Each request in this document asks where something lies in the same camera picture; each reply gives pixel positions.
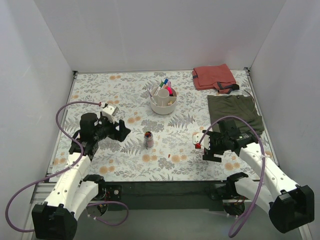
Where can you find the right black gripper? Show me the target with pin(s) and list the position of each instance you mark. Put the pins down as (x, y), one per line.
(213, 146)

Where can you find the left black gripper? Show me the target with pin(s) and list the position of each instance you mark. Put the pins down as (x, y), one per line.
(117, 129)

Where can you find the grey thin pen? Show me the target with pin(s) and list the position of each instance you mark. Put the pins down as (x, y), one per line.
(151, 97)

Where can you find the pink black highlighter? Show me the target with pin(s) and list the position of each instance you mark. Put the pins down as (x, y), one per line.
(170, 91)

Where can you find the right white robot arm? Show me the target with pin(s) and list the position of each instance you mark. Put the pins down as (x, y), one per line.
(288, 204)

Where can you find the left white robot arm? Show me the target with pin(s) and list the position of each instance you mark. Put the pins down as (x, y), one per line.
(57, 217)

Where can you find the folded olive green cloth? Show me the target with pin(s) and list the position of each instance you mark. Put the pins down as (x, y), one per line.
(235, 105)

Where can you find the floral patterned table mat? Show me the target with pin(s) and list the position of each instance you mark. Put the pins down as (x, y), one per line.
(131, 160)

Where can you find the white divided round organizer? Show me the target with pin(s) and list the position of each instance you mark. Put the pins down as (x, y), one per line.
(162, 99)

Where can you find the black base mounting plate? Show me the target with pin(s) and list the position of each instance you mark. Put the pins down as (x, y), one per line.
(175, 195)

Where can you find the folded red cloth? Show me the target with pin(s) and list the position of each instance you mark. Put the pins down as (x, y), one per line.
(219, 78)

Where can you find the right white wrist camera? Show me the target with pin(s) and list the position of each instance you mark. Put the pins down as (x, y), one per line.
(201, 141)

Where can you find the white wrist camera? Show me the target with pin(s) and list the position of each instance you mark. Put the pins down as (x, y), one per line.
(201, 141)
(109, 111)

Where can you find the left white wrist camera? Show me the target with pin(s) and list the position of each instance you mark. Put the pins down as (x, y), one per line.
(109, 111)

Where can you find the aluminium front rail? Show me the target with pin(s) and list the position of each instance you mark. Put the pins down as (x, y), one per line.
(43, 190)

